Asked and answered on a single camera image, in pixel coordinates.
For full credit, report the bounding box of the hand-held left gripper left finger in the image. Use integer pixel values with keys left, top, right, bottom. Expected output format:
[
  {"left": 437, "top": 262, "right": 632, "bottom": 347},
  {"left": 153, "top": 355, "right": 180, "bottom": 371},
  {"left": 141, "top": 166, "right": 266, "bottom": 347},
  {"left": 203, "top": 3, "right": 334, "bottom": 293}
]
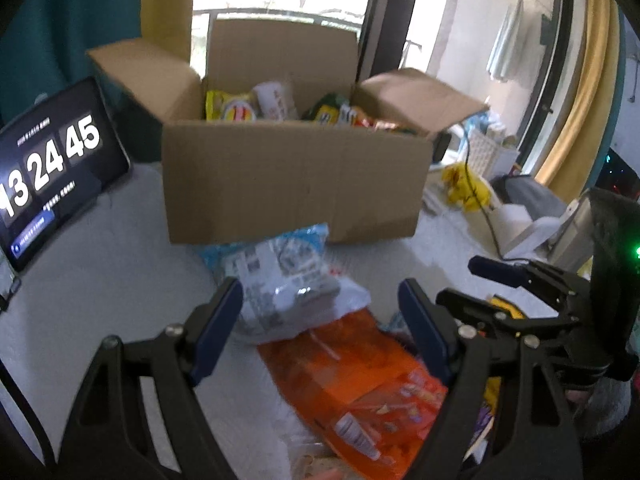
[{"left": 57, "top": 276, "right": 246, "bottom": 480}]

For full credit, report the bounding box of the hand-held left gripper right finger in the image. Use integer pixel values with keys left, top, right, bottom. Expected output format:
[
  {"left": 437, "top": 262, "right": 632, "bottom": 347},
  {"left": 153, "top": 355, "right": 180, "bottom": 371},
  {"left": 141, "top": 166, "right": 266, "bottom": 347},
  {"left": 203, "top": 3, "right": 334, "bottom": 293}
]
[{"left": 397, "top": 277, "right": 586, "bottom": 480}]

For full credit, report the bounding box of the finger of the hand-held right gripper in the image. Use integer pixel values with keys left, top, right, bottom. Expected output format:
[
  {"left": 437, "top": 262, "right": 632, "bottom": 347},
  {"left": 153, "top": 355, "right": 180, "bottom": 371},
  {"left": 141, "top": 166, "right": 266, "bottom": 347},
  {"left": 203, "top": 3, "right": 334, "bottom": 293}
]
[
  {"left": 468, "top": 255, "right": 591, "bottom": 307},
  {"left": 436, "top": 287, "right": 576, "bottom": 356}
]

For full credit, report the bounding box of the yellow and black snack packet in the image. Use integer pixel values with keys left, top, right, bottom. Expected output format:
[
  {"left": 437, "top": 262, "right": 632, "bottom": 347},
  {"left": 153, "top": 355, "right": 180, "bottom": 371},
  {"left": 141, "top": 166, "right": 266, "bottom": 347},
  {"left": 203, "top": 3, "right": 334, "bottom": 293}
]
[{"left": 482, "top": 296, "right": 526, "bottom": 411}]

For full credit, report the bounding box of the white and blue snack packet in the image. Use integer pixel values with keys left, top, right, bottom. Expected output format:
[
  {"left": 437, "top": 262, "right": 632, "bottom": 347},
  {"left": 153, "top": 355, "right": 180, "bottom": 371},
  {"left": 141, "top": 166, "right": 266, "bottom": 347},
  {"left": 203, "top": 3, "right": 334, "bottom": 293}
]
[{"left": 200, "top": 223, "right": 373, "bottom": 343}]

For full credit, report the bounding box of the cardboard box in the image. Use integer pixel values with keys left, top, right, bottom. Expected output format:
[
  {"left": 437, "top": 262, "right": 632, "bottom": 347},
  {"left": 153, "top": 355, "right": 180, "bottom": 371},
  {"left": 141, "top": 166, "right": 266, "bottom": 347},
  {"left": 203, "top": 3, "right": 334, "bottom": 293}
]
[{"left": 86, "top": 19, "right": 488, "bottom": 246}]

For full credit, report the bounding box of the person's right forearm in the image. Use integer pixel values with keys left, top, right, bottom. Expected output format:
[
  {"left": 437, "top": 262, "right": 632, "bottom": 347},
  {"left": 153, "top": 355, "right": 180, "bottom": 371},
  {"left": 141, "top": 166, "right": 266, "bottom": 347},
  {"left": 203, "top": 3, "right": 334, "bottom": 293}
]
[{"left": 575, "top": 375, "right": 632, "bottom": 438}]

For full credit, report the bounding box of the white box device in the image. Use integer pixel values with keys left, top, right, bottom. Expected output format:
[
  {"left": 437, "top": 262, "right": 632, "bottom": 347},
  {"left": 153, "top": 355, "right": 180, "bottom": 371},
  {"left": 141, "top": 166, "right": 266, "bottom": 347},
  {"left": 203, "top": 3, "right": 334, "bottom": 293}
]
[{"left": 487, "top": 205, "right": 566, "bottom": 257}]

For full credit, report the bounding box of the steel tumbler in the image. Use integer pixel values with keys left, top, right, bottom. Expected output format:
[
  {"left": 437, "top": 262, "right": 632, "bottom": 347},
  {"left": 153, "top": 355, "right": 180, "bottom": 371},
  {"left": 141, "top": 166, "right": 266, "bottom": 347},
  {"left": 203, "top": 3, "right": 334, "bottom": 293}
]
[{"left": 550, "top": 197, "right": 596, "bottom": 273}]

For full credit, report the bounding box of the grey cloth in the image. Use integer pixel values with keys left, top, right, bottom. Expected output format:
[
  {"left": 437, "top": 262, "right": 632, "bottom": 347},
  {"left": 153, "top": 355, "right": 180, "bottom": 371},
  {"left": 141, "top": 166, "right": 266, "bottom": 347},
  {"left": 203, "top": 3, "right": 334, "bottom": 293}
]
[{"left": 492, "top": 175, "right": 568, "bottom": 221}]

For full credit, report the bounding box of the yellow plastic packet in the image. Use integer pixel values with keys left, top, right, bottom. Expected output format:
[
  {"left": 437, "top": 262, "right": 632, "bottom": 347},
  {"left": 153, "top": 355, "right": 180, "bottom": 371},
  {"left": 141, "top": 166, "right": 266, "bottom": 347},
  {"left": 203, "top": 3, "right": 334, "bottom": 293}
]
[{"left": 442, "top": 162, "right": 493, "bottom": 211}]

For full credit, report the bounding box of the purple snack packet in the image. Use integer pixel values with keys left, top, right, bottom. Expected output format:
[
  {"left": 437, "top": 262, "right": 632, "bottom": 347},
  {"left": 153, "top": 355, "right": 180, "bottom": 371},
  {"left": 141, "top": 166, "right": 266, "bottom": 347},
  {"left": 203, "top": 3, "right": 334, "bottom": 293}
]
[{"left": 472, "top": 400, "right": 496, "bottom": 442}]

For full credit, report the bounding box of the dark screen with lights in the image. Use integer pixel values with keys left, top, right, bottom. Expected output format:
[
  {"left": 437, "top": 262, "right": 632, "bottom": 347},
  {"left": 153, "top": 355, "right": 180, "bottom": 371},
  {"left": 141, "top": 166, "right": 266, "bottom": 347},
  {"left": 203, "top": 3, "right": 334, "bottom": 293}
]
[{"left": 607, "top": 147, "right": 640, "bottom": 196}]

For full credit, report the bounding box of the white plastic basket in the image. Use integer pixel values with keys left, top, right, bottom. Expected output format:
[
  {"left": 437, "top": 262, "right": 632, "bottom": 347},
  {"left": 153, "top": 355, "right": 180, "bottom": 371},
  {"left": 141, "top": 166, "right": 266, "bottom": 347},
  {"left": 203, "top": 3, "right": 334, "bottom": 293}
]
[{"left": 467, "top": 130, "right": 521, "bottom": 181}]

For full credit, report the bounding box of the red and orange snack packet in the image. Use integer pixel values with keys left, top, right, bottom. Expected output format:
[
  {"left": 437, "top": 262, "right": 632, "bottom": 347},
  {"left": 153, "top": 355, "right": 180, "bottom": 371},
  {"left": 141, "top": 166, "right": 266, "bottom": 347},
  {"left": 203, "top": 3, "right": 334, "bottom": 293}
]
[{"left": 345, "top": 105, "right": 417, "bottom": 134}]

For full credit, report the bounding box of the yellow curtain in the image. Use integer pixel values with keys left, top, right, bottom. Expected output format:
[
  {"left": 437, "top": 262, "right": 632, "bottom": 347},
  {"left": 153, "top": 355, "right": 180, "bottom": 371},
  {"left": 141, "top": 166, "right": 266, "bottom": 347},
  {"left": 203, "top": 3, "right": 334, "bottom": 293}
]
[
  {"left": 535, "top": 0, "right": 623, "bottom": 196},
  {"left": 140, "top": 0, "right": 201, "bottom": 68}
]

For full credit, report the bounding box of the hanging pale towel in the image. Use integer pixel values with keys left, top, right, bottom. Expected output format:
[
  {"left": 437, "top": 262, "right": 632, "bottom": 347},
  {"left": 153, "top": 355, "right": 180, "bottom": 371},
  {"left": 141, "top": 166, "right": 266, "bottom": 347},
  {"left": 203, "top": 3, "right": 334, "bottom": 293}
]
[{"left": 487, "top": 0, "right": 526, "bottom": 83}]

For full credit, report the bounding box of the tablet with clock display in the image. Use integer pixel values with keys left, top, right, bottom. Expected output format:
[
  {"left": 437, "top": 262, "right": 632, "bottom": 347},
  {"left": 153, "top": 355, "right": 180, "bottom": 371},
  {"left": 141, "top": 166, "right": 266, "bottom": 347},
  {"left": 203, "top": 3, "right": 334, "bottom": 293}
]
[{"left": 0, "top": 76, "right": 132, "bottom": 273}]

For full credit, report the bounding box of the green and yellow chip bag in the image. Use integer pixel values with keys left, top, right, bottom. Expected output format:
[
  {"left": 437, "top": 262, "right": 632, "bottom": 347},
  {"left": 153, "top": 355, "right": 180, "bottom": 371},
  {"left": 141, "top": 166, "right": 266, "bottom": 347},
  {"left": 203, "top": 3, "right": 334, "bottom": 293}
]
[{"left": 302, "top": 92, "right": 352, "bottom": 123}]

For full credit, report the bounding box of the black balcony railing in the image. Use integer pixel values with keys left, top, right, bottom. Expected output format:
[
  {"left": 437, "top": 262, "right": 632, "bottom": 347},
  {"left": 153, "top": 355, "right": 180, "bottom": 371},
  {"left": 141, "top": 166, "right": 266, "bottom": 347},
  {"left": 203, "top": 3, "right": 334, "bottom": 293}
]
[{"left": 192, "top": 7, "right": 366, "bottom": 28}]

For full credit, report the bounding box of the teal curtain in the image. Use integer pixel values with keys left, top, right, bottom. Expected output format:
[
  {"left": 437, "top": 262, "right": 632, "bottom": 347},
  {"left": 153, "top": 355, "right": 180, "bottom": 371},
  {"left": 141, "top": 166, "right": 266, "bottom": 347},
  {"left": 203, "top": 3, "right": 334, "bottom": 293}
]
[{"left": 0, "top": 0, "right": 146, "bottom": 126}]

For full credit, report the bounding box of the black window frame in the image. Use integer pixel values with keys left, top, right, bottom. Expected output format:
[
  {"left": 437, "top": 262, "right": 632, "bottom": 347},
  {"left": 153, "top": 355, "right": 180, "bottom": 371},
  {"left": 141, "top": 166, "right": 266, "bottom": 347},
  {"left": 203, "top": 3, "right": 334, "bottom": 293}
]
[{"left": 357, "top": 0, "right": 426, "bottom": 91}]

